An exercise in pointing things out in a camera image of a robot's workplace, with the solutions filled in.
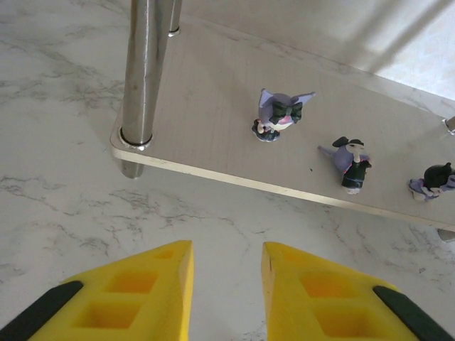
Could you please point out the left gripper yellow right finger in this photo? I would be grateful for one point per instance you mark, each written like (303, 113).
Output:
(291, 312)

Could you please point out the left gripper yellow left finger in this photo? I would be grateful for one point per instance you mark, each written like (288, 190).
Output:
(153, 302)

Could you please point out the black-hooded purple figurine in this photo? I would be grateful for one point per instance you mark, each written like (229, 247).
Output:
(435, 177)

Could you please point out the purple figurine with black bow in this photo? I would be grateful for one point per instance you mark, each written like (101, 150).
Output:
(281, 113)

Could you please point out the two-tier beige shelf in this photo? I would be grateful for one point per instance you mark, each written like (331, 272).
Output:
(213, 135)

